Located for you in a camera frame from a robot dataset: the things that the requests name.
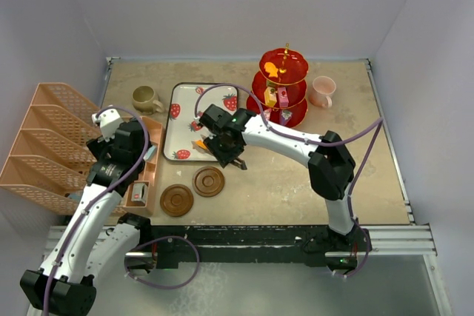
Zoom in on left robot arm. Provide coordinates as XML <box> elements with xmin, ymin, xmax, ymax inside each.
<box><xmin>20</xmin><ymin>106</ymin><xmax>153</xmax><ymax>315</ymax></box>

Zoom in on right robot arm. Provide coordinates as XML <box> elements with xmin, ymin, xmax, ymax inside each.
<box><xmin>198</xmin><ymin>104</ymin><xmax>356</xmax><ymax>250</ymax></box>

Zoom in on red three-tier cake stand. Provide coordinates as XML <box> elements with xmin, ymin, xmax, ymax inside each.
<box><xmin>246</xmin><ymin>44</ymin><xmax>309</xmax><ymax>128</ymax></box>

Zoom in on orange fish cake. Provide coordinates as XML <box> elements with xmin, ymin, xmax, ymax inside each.
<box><xmin>264</xmin><ymin>61</ymin><xmax>280</xmax><ymax>78</ymax></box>
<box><xmin>193</xmin><ymin>140</ymin><xmax>207</xmax><ymax>150</ymax></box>

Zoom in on yellow cake slice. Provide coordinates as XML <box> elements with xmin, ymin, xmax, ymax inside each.
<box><xmin>264</xmin><ymin>87</ymin><xmax>278</xmax><ymax>107</ymax></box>

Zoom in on salmon pink cake slice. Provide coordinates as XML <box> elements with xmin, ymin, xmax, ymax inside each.
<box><xmin>260</xmin><ymin>109</ymin><xmax>272</xmax><ymax>125</ymax></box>

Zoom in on white strawberry tray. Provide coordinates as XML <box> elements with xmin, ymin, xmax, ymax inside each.
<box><xmin>163</xmin><ymin>82</ymin><xmax>238</xmax><ymax>162</ymax></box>

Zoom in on beige ceramic mug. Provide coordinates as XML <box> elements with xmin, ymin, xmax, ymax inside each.
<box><xmin>132</xmin><ymin>86</ymin><xmax>166</xmax><ymax>115</ymax></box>

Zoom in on brown wooden coaster right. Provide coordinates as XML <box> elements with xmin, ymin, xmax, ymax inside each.
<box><xmin>192</xmin><ymin>166</ymin><xmax>225</xmax><ymax>198</ymax></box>

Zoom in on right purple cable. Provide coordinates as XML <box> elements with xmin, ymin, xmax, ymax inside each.
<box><xmin>194</xmin><ymin>83</ymin><xmax>385</xmax><ymax>278</ymax></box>

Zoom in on pink mug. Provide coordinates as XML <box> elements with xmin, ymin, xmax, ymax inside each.
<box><xmin>308</xmin><ymin>76</ymin><xmax>337</xmax><ymax>109</ymax></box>

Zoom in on purple cake slice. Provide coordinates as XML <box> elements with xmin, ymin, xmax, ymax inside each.
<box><xmin>278</xmin><ymin>110</ymin><xmax>293</xmax><ymax>127</ymax></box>

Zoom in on pink desk organizer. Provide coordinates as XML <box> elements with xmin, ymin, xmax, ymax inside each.
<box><xmin>1</xmin><ymin>83</ymin><xmax>162</xmax><ymax>216</ymax></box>

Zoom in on brown wooden coaster left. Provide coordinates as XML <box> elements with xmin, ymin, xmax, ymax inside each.
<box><xmin>160</xmin><ymin>184</ymin><xmax>194</xmax><ymax>217</ymax></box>

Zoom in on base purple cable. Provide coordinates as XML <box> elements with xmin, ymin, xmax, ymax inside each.
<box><xmin>124</xmin><ymin>234</ymin><xmax>201</xmax><ymax>290</ymax></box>

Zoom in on metal tongs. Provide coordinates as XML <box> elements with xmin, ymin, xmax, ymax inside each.
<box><xmin>191</xmin><ymin>135</ymin><xmax>247</xmax><ymax>170</ymax></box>

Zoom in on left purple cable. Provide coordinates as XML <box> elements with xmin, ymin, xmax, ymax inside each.
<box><xmin>42</xmin><ymin>105</ymin><xmax>150</xmax><ymax>316</ymax></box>

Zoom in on black base frame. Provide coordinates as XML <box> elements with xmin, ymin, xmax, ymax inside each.
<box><xmin>121</xmin><ymin>214</ymin><xmax>375</xmax><ymax>271</ymax></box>

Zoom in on brown wooden coaster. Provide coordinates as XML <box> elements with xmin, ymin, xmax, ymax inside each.
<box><xmin>160</xmin><ymin>184</ymin><xmax>194</xmax><ymax>217</ymax></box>
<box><xmin>192</xmin><ymin>166</ymin><xmax>225</xmax><ymax>198</ymax></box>

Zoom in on small grey box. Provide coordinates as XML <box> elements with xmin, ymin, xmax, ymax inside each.
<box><xmin>130</xmin><ymin>182</ymin><xmax>148</xmax><ymax>204</ymax></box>

